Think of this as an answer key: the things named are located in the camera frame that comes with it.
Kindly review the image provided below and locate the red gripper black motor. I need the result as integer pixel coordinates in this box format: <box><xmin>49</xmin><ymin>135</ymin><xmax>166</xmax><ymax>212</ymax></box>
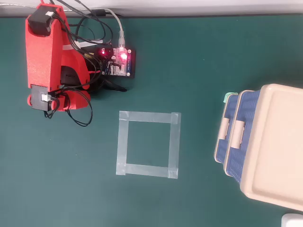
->
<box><xmin>53</xmin><ymin>91</ymin><xmax>92</xmax><ymax>112</ymax></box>

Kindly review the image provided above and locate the white box corner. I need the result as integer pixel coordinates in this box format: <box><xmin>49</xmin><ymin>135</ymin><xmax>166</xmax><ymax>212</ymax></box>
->
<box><xmin>281</xmin><ymin>213</ymin><xmax>303</xmax><ymax>227</ymax></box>

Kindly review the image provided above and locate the blue woven drawer taped handle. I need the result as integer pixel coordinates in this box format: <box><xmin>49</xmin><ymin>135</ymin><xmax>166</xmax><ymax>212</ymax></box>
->
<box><xmin>214</xmin><ymin>94</ymin><xmax>239</xmax><ymax>164</ymax></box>

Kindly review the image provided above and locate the black controller board with LED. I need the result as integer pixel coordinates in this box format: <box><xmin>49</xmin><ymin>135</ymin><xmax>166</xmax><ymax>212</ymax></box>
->
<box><xmin>94</xmin><ymin>47</ymin><xmax>137</xmax><ymax>79</ymax></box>

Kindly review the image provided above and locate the blue woven drawer plain handle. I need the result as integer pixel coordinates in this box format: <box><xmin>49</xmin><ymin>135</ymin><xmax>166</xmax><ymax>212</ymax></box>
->
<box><xmin>227</xmin><ymin>91</ymin><xmax>261</xmax><ymax>184</ymax></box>

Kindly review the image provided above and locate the beige plastic drawer cabinet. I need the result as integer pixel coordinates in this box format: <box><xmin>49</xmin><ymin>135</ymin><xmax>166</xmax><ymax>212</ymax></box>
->
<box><xmin>223</xmin><ymin>83</ymin><xmax>303</xmax><ymax>212</ymax></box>

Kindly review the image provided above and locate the grey USB cable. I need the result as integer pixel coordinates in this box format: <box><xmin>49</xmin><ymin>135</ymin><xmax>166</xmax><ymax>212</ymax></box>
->
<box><xmin>0</xmin><ymin>3</ymin><xmax>127</xmax><ymax>49</ymax></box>

